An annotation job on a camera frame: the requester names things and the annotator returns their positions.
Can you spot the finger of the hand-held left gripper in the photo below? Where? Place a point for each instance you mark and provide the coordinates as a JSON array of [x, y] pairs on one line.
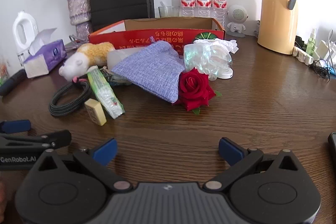
[[15, 126], [60, 138]]

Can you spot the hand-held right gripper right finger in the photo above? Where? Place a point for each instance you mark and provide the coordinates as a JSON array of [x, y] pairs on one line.
[[231, 151]]

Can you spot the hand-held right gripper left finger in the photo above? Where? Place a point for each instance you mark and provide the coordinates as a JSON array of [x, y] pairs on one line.
[[106, 151]]

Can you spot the beige mahjong tile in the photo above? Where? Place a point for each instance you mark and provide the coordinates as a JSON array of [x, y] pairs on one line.
[[95, 111]]

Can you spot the green snack packet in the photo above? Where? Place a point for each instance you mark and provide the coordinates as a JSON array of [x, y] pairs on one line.
[[105, 92]]

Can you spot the small clear packet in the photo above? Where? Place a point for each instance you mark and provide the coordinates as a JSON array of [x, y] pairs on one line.
[[115, 79]]

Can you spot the red artificial rose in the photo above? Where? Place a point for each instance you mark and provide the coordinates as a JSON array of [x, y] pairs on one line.
[[194, 88]]

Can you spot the white round case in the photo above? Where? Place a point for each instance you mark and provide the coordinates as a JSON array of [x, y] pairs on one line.
[[225, 73]]

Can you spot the yellow and white plush toy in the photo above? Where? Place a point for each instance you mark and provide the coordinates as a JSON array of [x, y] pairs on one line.
[[89, 53]]

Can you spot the purple knitted cloth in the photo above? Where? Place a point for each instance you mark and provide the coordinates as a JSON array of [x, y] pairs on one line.
[[149, 69]]

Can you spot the translucent white container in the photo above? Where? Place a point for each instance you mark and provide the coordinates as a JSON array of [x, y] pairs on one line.
[[115, 58]]

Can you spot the clear iridescent plastic bag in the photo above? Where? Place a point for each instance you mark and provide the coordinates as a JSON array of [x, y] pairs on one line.
[[202, 58]]

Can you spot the white plastic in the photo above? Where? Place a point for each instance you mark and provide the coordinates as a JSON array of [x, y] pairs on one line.
[[225, 45]]

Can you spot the red cardboard box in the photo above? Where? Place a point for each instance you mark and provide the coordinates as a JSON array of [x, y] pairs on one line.
[[136, 39]]

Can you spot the black glasses case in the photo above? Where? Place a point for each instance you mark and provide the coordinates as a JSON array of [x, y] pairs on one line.
[[10, 85]]

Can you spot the purple tissue pack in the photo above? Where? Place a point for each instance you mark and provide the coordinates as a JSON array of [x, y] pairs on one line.
[[50, 52]]

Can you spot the white detergent bottle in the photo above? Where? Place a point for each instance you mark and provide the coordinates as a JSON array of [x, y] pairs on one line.
[[29, 29]]

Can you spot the white power strip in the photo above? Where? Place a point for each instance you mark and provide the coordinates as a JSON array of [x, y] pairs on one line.
[[302, 54]]

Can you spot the mottled purple vase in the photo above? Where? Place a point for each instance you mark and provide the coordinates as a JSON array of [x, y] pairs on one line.
[[78, 7]]

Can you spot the green spray bottle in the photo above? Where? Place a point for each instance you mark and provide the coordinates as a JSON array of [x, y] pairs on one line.
[[311, 45]]

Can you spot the white robot-shaped speaker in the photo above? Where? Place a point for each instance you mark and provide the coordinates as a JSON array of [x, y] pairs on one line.
[[237, 14]]

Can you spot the white charger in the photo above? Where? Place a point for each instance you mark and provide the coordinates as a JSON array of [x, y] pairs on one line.
[[324, 49]]

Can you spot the yellow thermos jug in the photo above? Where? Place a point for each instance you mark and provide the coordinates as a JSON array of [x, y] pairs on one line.
[[275, 16]]

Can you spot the small glass cup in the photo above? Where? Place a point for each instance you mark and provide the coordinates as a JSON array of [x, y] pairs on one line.
[[170, 12]]

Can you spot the white plastic spoon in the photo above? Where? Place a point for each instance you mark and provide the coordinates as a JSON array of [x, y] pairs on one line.
[[163, 6]]

